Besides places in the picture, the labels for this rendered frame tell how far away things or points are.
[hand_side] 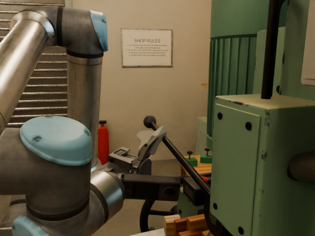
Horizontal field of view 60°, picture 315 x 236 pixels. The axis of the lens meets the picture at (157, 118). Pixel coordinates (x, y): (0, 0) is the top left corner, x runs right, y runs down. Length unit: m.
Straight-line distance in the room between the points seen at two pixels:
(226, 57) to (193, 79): 3.14
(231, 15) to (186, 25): 3.13
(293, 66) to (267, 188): 0.14
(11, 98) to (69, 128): 0.17
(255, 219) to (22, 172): 0.27
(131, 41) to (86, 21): 2.61
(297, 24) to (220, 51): 0.20
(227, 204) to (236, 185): 0.03
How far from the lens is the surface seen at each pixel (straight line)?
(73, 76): 0.91
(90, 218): 0.47
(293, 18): 0.35
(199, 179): 0.49
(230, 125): 0.30
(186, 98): 3.64
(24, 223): 0.44
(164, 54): 3.51
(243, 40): 0.49
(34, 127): 0.39
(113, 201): 0.50
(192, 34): 3.64
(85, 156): 0.38
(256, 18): 0.49
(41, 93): 3.50
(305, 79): 0.25
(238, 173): 0.29
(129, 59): 3.44
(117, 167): 0.59
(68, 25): 0.86
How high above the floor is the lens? 1.34
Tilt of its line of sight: 12 degrees down
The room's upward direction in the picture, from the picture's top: straight up
